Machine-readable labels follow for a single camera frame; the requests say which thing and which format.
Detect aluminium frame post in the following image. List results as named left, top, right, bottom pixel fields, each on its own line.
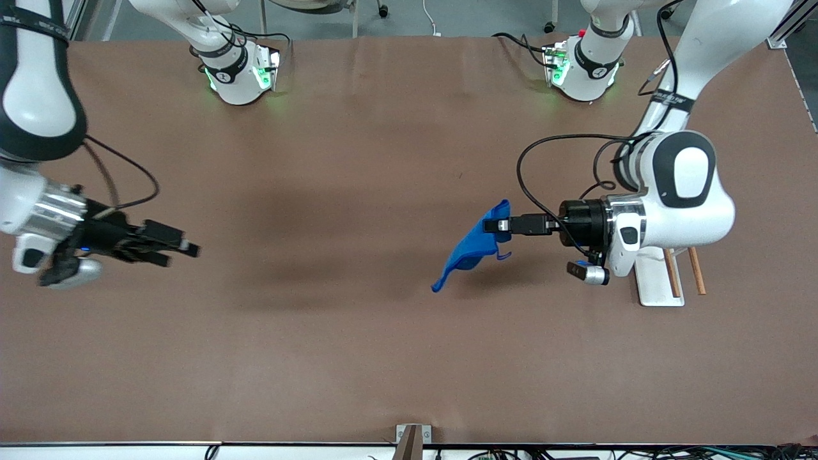
left=64, top=0, right=88, bottom=42
left=767, top=0, right=818, bottom=50

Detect white towel rack base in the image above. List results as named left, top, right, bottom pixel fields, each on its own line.
left=633, top=246, right=686, bottom=307

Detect blue microfibre towel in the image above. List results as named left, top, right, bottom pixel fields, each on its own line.
left=431, top=199, right=514, bottom=294

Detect grey office chair base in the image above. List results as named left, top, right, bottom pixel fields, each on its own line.
left=258, top=0, right=360, bottom=38

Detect tangled cable bundle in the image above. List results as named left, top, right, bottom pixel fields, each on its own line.
left=467, top=444, right=818, bottom=460

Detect black right arm base cable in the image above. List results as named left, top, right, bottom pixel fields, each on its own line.
left=189, top=0, right=291, bottom=72

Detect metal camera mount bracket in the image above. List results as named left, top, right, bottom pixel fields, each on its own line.
left=392, top=424, right=433, bottom=460

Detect white floor cable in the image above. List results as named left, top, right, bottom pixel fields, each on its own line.
left=421, top=0, right=443, bottom=37

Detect black left arm base cable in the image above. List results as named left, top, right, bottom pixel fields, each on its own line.
left=492, top=32, right=553, bottom=71

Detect wooden rack rod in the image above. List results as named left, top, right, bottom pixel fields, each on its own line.
left=687, top=247, right=707, bottom=296
left=663, top=249, right=682, bottom=298

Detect black arm base cable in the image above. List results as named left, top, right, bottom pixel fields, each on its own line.
left=492, top=32, right=553, bottom=71
left=189, top=0, right=291, bottom=72

